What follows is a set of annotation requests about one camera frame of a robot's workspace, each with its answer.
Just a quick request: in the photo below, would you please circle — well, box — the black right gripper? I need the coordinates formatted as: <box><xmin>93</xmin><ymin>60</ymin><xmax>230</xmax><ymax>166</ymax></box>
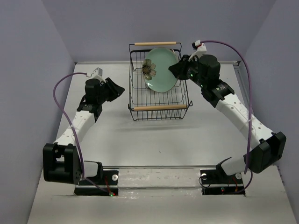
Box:
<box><xmin>169</xmin><ymin>54</ymin><xmax>207</xmax><ymax>88</ymax></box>

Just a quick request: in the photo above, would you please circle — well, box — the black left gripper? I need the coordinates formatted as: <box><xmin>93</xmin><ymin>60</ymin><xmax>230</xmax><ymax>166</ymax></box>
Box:
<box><xmin>97</xmin><ymin>77</ymin><xmax>124</xmax><ymax>104</ymax></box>

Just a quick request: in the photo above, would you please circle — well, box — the pale green plate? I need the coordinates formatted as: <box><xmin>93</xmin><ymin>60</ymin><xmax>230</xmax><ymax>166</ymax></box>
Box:
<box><xmin>142</xmin><ymin>48</ymin><xmax>178</xmax><ymax>93</ymax></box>

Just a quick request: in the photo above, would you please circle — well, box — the black wire dish rack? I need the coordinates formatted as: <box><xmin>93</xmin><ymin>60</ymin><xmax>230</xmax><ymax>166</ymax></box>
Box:
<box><xmin>128</xmin><ymin>42</ymin><xmax>192</xmax><ymax>121</ymax></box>

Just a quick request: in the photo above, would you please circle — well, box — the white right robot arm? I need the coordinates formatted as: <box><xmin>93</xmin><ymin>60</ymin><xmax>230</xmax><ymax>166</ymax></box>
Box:
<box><xmin>169</xmin><ymin>55</ymin><xmax>286</xmax><ymax>183</ymax></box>

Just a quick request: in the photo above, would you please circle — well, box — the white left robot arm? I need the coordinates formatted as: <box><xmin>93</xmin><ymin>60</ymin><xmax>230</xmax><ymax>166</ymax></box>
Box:
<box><xmin>43</xmin><ymin>78</ymin><xmax>125</xmax><ymax>184</ymax></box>

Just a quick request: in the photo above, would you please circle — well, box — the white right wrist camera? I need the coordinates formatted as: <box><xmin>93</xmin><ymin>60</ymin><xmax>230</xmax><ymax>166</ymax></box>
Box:
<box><xmin>188</xmin><ymin>40</ymin><xmax>206</xmax><ymax>62</ymax></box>

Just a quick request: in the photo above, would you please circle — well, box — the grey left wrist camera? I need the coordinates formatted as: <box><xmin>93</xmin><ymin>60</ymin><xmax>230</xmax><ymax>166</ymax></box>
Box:
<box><xmin>91</xmin><ymin>67</ymin><xmax>106</xmax><ymax>83</ymax></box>

